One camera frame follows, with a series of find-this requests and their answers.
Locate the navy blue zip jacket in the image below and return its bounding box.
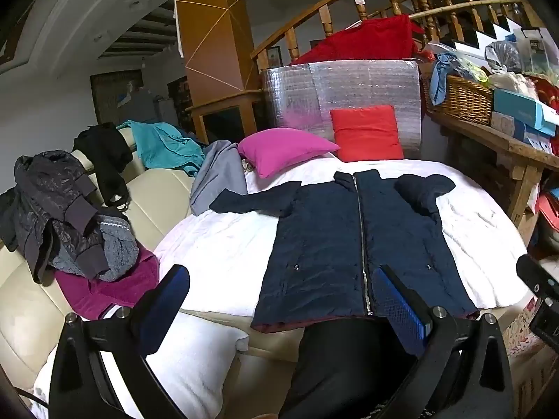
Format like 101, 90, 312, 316
209, 169, 478, 333

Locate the magenta fleece garment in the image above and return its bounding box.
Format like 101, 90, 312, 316
54, 244, 159, 320

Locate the cream leather sofa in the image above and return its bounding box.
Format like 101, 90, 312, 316
0, 128, 193, 391

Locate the white pillow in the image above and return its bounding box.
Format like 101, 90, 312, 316
32, 313, 249, 418

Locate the wooden side table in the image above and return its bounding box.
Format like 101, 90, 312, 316
430, 112, 558, 244

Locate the grey knit sweater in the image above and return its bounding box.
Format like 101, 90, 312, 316
49, 208, 139, 282

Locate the blue cardboard box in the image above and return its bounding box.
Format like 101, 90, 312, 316
493, 89, 558, 137

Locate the dark quilted jacket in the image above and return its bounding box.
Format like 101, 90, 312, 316
1, 150, 109, 285

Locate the white bed blanket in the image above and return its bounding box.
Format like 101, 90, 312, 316
154, 154, 531, 317

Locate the wicker basket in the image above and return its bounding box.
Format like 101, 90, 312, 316
420, 74, 494, 126

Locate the blue cloth in basket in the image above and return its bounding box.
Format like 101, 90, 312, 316
429, 53, 458, 106

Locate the red pillow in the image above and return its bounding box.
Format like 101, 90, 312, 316
330, 105, 404, 162

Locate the black garment on sofa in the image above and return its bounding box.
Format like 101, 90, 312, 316
73, 122, 133, 207

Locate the teal garment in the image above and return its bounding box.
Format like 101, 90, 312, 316
117, 120, 205, 178

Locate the grey garment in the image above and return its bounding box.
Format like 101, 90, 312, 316
189, 140, 247, 216

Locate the red garment on railing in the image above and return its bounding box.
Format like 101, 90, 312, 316
292, 14, 424, 64

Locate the magenta pillow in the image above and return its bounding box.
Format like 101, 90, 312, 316
238, 128, 339, 178

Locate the silver foil headboard panel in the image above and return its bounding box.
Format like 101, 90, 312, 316
262, 60, 422, 159

